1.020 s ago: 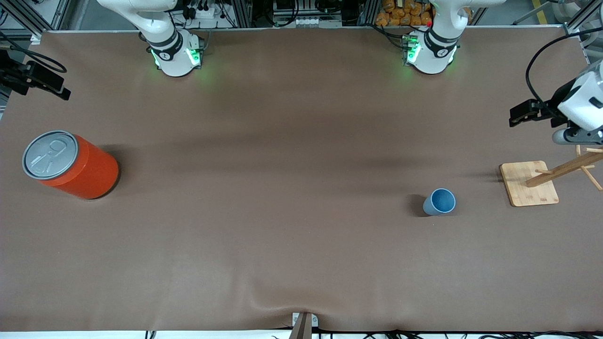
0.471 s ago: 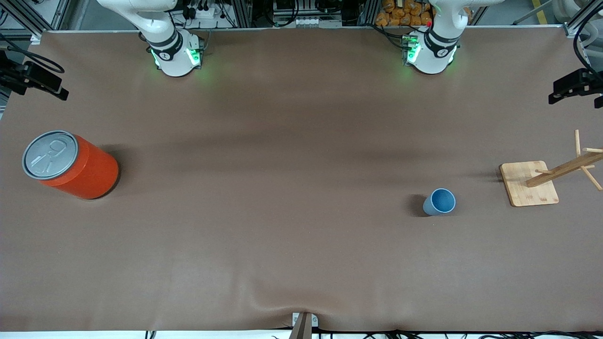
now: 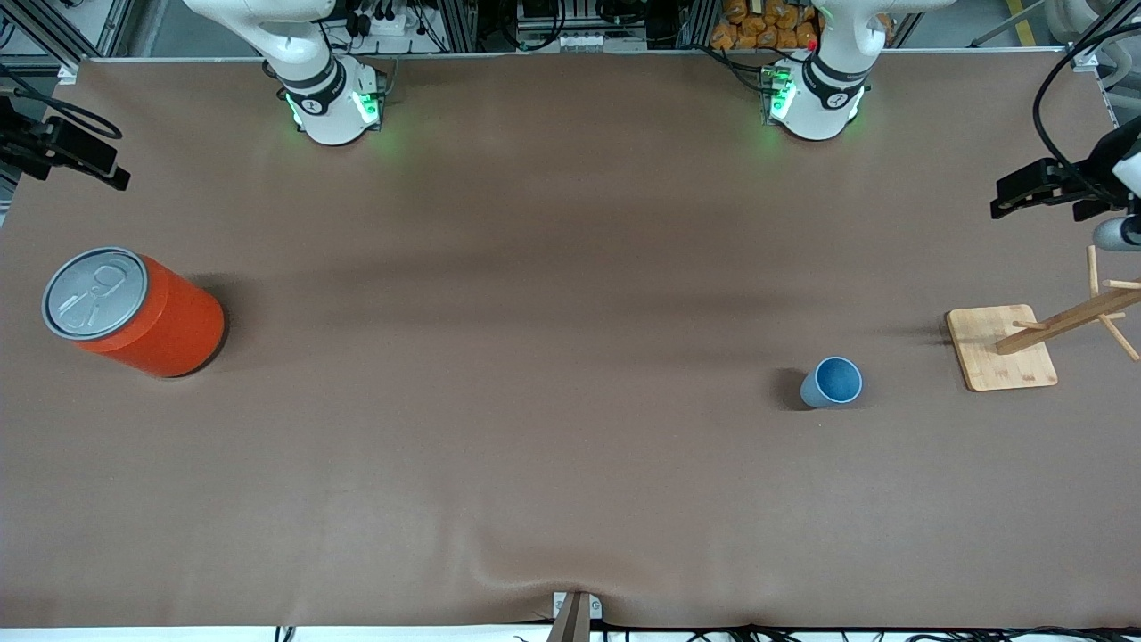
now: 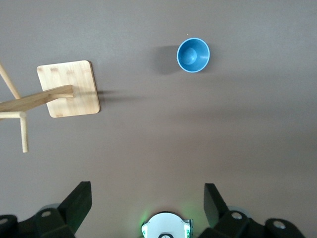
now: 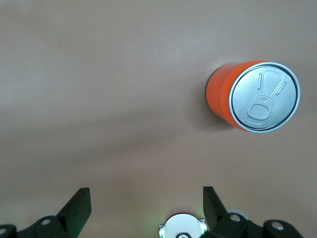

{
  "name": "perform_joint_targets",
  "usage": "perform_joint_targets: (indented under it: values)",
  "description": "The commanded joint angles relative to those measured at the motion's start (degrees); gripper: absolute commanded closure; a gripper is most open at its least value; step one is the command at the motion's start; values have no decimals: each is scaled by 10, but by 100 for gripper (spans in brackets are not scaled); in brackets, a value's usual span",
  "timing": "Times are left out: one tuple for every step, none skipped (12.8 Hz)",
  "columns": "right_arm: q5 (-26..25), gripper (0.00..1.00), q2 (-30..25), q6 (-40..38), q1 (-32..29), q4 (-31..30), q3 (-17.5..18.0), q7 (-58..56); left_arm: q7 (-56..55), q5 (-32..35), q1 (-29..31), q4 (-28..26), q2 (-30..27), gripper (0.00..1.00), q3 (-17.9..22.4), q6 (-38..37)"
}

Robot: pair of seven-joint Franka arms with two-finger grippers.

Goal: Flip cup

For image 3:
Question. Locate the wooden cup rack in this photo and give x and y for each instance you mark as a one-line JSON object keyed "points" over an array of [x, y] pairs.
{"points": [[998, 357]]}

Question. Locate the light blue cup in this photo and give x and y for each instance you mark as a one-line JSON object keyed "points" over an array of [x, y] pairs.
{"points": [[824, 392]]}

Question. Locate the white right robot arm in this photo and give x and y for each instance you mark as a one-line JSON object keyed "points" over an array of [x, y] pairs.
{"points": [[325, 107]]}

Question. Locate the aluminium frame post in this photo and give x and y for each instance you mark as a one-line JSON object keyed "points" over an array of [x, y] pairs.
{"points": [[456, 25]]}

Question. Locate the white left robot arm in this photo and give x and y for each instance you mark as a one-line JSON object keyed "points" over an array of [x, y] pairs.
{"points": [[820, 102]]}

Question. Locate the white connector block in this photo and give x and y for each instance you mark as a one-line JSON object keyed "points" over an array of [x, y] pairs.
{"points": [[597, 42]]}

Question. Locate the orange can with silver lid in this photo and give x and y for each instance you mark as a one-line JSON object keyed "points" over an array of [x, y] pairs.
{"points": [[160, 330]]}

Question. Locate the brown table mat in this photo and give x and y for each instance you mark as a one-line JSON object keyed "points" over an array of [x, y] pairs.
{"points": [[570, 446]]}

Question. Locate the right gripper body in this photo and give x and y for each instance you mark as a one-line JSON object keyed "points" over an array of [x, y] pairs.
{"points": [[27, 144]]}

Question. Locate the white power strip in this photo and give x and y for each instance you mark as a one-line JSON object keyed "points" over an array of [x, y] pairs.
{"points": [[383, 25]]}

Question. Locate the bag of orange snacks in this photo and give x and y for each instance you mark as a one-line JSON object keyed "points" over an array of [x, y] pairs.
{"points": [[767, 27]]}

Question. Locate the metal table edge bracket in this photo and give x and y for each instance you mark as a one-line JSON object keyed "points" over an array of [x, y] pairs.
{"points": [[575, 615]]}

